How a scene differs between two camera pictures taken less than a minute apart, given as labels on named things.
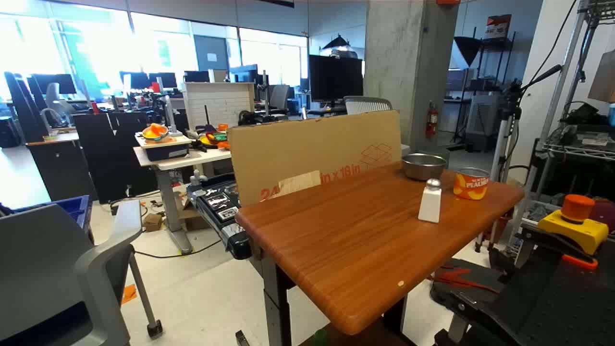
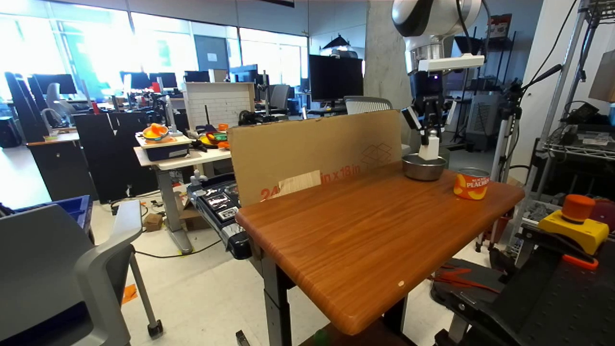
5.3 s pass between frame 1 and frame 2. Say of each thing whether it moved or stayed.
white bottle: moved
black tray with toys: stayed
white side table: stayed
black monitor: stayed
